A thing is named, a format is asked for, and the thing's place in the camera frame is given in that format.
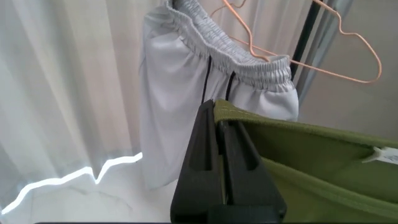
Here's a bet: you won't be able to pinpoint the white curtain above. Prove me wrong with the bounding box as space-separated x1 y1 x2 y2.
0 0 315 215

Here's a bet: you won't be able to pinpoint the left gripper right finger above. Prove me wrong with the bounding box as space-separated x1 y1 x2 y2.
216 119 287 222

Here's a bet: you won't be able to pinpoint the pale grey shorts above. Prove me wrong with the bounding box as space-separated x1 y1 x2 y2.
139 0 300 190

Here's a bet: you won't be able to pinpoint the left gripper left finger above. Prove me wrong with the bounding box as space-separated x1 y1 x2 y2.
170 99 224 222

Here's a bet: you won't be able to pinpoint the green garment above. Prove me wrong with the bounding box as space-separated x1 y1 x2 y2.
213 98 398 223

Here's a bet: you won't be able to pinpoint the black clothes rack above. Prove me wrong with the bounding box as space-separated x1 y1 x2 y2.
290 0 321 82

